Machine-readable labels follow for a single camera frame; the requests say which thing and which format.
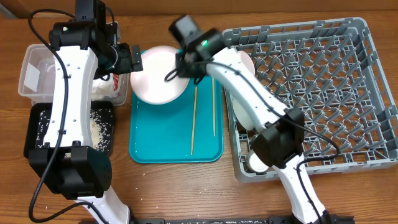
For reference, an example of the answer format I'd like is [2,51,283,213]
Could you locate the grey dishwasher rack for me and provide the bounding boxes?
[223,17,397,174]

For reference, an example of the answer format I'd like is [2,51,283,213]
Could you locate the white bowl with rice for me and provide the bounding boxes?
[238,51,256,76]

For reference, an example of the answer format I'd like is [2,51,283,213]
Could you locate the large white plate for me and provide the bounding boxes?
[130,45,189,105]

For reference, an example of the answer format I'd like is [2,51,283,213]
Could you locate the spilled rice pile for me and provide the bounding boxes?
[35,108,115,156]

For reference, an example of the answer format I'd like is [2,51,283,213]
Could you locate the red snack wrapper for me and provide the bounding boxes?
[113,74,119,91]

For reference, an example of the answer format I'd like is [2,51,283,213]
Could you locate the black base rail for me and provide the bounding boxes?
[130,215,355,224]

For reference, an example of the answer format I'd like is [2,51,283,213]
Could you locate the wooden chopstick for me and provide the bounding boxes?
[190,86,198,156]
[211,78,216,137]

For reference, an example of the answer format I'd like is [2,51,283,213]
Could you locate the small white cup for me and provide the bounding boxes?
[246,151,269,173]

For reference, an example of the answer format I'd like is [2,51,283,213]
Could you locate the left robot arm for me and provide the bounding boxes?
[27,1,143,223]

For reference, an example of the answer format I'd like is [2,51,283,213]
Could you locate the clear plastic bin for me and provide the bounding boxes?
[18,44,129,106]

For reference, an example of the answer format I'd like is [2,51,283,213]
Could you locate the black plastic tray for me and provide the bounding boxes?
[24,101,116,158]

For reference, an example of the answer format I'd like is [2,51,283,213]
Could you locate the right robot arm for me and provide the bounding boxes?
[165,15,333,223]

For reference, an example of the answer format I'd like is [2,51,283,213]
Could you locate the white napkin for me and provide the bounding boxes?
[91,78,114,101]

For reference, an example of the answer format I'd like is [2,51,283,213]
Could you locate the pale green shallow bowl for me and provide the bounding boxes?
[231,98,254,130]

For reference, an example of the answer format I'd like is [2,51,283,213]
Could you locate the teal serving tray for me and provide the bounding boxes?
[129,77,224,164]

